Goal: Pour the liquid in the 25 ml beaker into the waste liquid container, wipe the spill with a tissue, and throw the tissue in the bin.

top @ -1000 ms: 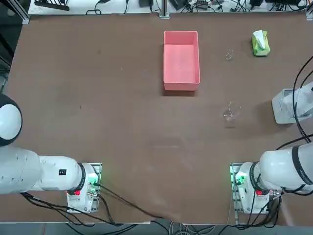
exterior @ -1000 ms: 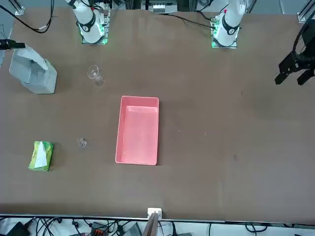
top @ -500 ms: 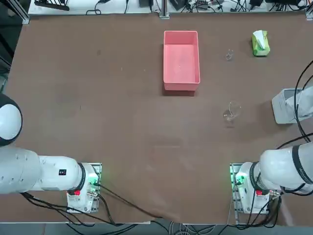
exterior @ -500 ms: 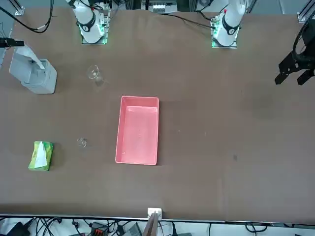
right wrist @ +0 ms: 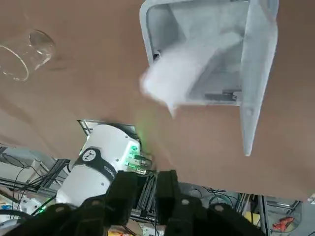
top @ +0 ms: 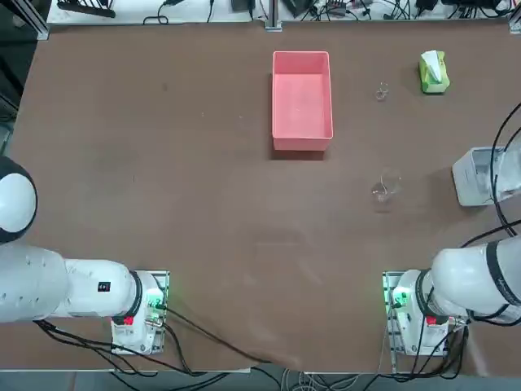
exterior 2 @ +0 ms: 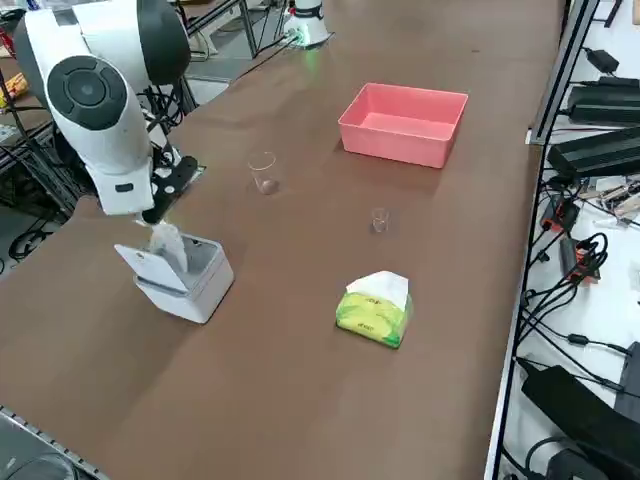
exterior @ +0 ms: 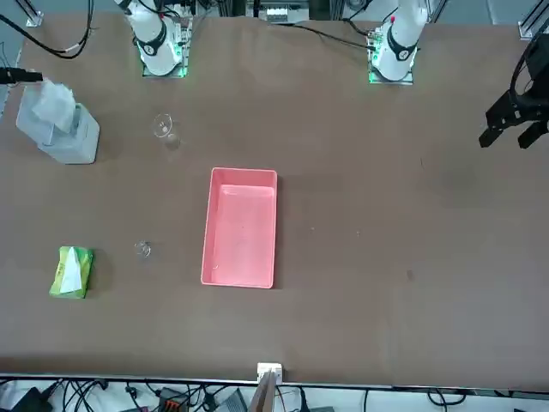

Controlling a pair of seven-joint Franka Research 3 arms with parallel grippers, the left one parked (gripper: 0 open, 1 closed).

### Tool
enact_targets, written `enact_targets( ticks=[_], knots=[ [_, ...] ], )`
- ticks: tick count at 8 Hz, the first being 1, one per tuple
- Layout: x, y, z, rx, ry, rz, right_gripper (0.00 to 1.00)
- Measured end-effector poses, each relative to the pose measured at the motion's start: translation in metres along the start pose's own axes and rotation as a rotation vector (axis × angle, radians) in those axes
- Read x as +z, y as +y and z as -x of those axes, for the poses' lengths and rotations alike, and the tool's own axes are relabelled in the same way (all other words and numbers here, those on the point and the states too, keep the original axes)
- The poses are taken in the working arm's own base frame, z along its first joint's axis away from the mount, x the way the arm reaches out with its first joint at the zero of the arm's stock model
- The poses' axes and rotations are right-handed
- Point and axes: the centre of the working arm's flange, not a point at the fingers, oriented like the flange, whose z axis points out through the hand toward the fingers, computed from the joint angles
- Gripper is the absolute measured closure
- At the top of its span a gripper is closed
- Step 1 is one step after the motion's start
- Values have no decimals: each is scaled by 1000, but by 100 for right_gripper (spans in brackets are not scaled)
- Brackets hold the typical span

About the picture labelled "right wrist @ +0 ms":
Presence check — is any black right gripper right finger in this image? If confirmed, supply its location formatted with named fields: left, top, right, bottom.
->
left=155, top=170, right=266, bottom=236

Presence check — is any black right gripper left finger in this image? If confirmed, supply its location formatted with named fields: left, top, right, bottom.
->
left=7, top=171, right=139, bottom=236

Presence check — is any red handled tool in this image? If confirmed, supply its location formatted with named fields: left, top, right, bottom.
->
left=272, top=215, right=295, bottom=232

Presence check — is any white lidded bin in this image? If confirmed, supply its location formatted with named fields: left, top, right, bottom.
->
left=139, top=0, right=280, bottom=157

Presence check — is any white tissue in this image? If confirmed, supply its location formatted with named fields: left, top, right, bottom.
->
left=140, top=45, right=219, bottom=119

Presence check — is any large glass beaker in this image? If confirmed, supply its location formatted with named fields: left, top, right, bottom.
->
left=0, top=29, right=56, bottom=82

